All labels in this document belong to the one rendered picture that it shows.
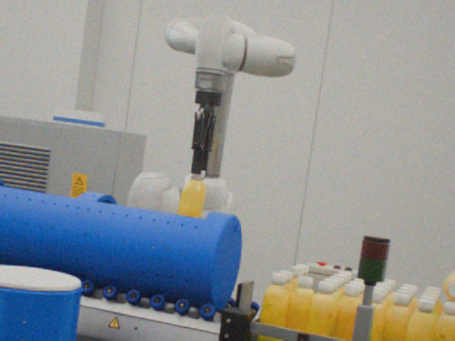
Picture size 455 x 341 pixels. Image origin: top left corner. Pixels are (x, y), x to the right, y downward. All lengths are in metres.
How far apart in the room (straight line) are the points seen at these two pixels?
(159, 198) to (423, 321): 1.18
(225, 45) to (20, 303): 0.92
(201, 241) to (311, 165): 2.89
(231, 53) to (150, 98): 2.95
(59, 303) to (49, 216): 0.53
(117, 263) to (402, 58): 3.13
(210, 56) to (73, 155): 1.83
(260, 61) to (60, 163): 1.89
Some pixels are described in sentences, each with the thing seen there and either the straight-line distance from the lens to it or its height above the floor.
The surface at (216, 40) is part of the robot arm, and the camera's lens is 2.45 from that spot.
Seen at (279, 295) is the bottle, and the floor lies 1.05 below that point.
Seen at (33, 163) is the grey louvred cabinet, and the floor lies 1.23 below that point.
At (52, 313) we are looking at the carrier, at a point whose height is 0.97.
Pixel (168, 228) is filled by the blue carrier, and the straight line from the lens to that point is 2.42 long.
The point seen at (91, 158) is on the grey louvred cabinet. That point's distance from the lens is 4.14.
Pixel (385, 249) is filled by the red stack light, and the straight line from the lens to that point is 2.02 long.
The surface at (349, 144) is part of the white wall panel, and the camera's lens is 5.21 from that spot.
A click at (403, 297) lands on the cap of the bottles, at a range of 2.30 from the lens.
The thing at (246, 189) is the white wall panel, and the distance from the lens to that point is 5.26.
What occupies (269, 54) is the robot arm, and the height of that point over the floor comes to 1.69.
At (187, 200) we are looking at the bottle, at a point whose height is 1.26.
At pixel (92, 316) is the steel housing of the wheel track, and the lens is 2.53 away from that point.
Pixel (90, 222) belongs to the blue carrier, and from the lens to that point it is 2.51.
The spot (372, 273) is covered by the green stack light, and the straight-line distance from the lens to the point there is 2.02.
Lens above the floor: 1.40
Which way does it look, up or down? 5 degrees down
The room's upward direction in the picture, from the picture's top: 8 degrees clockwise
